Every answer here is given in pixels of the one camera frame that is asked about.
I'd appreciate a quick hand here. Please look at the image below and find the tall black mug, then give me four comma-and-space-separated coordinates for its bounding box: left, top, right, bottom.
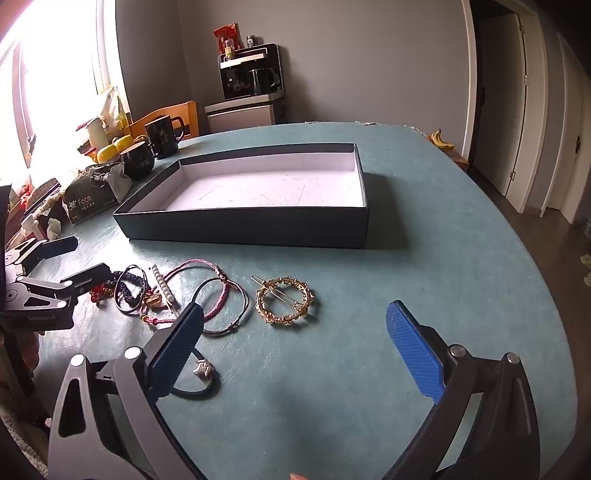
144, 115, 186, 160

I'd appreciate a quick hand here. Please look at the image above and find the bright window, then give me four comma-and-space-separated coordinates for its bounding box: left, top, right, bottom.
0, 0, 122, 185

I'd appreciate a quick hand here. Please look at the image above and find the white door with handle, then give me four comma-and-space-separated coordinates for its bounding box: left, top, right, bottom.
541, 34, 591, 227

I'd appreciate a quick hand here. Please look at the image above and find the cabinet with kettle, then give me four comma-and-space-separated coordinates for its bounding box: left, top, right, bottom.
204, 43, 285, 135

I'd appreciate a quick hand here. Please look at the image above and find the gold chain bracelet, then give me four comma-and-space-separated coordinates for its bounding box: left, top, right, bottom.
250, 274, 320, 328

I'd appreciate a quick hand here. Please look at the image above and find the bunch of bananas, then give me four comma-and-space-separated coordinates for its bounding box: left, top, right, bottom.
427, 128, 456, 151

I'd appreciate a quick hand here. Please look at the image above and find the white door with hinges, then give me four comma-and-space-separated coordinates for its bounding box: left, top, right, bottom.
505, 13, 551, 214

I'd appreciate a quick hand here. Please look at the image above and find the blue bead bracelet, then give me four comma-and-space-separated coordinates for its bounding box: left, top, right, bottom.
112, 264, 151, 315

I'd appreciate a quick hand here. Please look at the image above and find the dark tissue pack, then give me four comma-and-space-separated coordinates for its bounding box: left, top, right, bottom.
62, 162, 134, 226

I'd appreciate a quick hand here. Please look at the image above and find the black hair tie with charm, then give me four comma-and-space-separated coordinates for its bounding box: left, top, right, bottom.
170, 346, 223, 402

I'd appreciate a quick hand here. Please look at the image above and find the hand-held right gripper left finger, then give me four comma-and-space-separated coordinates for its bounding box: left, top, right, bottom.
47, 302, 207, 480

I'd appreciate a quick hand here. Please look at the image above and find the white pearl bracelet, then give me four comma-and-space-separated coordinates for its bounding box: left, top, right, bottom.
150, 265, 179, 319

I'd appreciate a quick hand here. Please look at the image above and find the wooden chair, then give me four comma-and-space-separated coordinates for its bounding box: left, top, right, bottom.
124, 100, 199, 140

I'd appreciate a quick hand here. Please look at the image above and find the black kettle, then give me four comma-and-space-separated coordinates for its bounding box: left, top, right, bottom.
249, 68, 281, 96

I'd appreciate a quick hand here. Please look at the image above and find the black cord bracelet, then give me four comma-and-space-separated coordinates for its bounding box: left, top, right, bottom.
191, 277, 251, 338

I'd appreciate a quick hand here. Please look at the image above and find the red bead hair tie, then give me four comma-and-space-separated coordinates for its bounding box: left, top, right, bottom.
90, 281, 116, 304

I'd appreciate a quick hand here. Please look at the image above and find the red snack bag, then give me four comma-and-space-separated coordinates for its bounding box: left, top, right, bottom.
213, 23, 243, 56

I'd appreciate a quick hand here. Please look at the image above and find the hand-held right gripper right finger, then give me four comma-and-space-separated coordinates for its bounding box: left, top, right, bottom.
383, 300, 542, 480

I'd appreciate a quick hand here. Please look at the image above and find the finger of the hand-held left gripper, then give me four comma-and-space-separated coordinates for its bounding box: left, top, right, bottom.
4, 235, 79, 278
2, 262, 114, 315

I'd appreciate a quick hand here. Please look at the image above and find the dark shallow cardboard box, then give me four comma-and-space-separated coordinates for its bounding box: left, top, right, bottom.
112, 143, 371, 250

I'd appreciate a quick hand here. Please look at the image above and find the round black mug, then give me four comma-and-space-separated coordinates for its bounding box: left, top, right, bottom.
121, 141, 158, 179

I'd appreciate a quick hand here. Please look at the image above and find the white cup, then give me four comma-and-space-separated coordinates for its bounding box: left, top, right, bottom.
85, 117, 110, 149

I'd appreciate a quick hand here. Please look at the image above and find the pink braided bracelet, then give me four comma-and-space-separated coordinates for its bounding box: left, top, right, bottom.
140, 259, 232, 328

